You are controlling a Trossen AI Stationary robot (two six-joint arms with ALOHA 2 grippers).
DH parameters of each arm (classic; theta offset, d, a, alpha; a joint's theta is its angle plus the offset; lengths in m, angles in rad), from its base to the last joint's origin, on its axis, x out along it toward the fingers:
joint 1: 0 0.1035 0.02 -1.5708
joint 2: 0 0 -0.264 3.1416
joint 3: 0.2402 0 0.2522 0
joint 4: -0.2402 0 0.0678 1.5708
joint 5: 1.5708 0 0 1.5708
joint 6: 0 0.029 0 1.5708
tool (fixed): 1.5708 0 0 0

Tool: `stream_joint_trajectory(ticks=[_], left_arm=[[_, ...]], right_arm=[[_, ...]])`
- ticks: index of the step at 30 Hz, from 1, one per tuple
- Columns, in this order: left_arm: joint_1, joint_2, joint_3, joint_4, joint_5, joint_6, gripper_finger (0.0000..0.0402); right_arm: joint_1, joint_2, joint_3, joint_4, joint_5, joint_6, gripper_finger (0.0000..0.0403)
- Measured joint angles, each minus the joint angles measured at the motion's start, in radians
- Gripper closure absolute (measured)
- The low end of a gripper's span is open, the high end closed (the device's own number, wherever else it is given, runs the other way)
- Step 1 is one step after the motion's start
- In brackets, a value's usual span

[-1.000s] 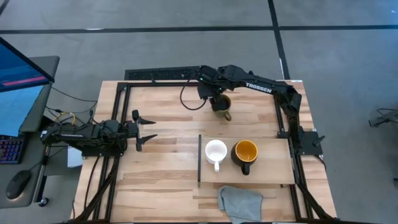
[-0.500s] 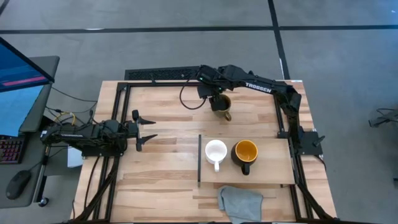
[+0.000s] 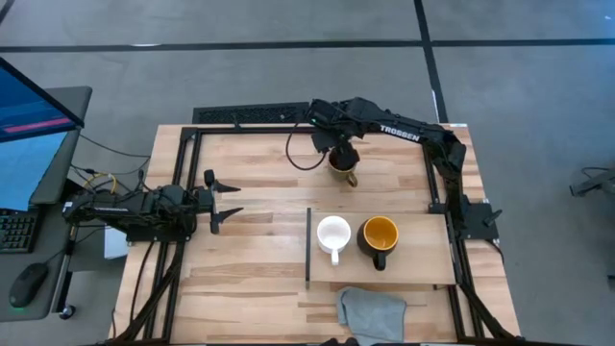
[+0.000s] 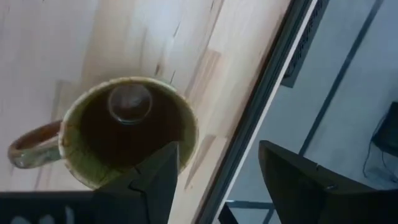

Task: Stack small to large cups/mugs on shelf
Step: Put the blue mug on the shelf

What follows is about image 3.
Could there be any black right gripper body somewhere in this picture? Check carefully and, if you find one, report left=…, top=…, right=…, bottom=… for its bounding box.
left=310, top=98, right=371, bottom=154

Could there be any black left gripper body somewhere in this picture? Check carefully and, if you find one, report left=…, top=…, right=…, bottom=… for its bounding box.
left=193, top=179, right=220, bottom=228

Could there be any olive green glazed mug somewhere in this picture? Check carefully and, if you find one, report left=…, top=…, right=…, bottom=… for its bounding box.
left=327, top=146, right=360, bottom=188

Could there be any white ceramic mug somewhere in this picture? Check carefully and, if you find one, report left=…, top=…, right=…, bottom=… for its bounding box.
left=315, top=214, right=353, bottom=267

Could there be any black mug yellow inside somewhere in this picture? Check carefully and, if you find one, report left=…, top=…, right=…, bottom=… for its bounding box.
left=356, top=215, right=400, bottom=272

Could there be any black shelf leg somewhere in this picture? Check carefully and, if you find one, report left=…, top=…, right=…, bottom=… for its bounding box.
left=304, top=207, right=313, bottom=291

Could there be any wooden shelf board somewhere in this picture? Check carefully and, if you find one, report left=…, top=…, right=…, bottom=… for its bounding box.
left=310, top=210, right=458, bottom=286

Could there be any black floor vent grille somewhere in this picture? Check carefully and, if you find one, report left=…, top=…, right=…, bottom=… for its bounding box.
left=191, top=101, right=311, bottom=125

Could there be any white box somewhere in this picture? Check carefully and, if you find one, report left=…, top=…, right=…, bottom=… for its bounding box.
left=104, top=225, right=131, bottom=260

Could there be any grey terry cloth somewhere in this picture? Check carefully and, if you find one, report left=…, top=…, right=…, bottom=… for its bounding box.
left=334, top=285, right=408, bottom=346

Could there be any grey computer desk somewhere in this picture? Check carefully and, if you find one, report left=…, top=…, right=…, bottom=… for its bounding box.
left=0, top=86, right=93, bottom=323

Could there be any monitor with pale screen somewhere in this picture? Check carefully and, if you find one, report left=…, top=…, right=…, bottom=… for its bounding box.
left=0, top=128, right=82, bottom=212

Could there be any black keyboard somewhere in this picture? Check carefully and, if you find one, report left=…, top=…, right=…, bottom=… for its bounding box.
left=0, top=209, right=40, bottom=255

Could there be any black computer mouse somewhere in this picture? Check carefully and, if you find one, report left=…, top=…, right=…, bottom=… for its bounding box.
left=8, top=262, right=49, bottom=310

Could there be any monitor with red bar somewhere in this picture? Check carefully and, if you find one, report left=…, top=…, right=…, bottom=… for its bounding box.
left=0, top=56, right=86, bottom=144

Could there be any black stand base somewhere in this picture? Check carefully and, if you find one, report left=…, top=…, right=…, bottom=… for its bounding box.
left=569, top=164, right=615, bottom=198

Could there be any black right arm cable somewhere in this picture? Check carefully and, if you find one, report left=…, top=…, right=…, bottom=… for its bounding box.
left=284, top=119, right=333, bottom=172

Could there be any black aluminium table frame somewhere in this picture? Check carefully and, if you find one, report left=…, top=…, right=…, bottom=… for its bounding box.
left=110, top=123, right=523, bottom=346

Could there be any yellow cable coil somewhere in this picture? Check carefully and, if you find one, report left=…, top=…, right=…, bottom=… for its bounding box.
left=82, top=171, right=119, bottom=194

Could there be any black floor cable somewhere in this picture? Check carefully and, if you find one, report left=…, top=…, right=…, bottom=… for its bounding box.
left=69, top=133, right=152, bottom=177

